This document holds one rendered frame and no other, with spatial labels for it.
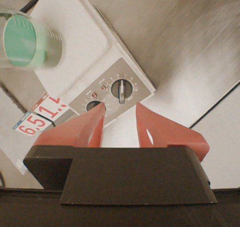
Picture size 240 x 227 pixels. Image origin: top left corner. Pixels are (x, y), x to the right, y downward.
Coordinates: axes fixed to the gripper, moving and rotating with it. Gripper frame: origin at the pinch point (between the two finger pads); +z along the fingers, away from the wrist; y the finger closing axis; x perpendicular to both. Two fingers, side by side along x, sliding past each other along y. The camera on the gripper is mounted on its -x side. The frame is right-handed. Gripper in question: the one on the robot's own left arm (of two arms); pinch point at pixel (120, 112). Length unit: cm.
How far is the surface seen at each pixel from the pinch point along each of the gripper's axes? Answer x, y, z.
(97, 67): -2.0, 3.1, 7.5
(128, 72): -1.3, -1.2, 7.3
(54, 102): 7.2, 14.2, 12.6
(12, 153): 27.3, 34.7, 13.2
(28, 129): 16.0, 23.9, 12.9
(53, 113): 10.6, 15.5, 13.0
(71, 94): 2.3, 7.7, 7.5
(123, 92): 0.8, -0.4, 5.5
